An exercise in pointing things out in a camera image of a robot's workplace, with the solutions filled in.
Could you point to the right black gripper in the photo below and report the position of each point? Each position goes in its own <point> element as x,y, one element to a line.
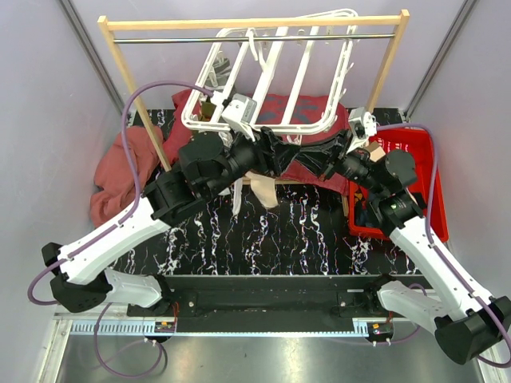
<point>322,157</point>

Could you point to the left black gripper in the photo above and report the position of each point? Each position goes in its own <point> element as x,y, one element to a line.
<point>273,155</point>

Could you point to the white plastic clip hanger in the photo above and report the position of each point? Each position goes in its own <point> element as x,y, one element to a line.
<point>249,75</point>

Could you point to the olive green ribbed sock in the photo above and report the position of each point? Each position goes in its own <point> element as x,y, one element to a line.
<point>207,110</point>

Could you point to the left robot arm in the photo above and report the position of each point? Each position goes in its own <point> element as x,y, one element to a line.
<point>83,277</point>

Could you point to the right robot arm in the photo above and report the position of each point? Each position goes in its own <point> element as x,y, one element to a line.
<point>465,318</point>

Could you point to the red patterned pillow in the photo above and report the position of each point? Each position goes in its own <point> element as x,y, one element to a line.
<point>307,110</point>

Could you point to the red plastic bin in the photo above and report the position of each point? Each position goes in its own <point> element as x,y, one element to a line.
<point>421,148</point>

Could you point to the grey striped sock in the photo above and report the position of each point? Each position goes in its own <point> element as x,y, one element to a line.
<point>221,72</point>

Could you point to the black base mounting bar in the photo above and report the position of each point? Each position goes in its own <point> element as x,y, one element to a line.
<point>263,305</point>

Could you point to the pink crumpled cloth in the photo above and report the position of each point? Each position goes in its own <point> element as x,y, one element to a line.
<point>114,177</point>

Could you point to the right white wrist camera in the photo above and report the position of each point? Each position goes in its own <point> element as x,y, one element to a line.
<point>363,126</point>

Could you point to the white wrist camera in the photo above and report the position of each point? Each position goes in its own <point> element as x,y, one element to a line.
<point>363,126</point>
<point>238,112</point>

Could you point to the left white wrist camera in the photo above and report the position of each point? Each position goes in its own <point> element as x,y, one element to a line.
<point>238,112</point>

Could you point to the metal rack rail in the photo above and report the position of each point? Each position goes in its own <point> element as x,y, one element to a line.
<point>159,40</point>

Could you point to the wooden clothes rack frame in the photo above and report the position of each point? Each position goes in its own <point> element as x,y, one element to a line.
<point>127,81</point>

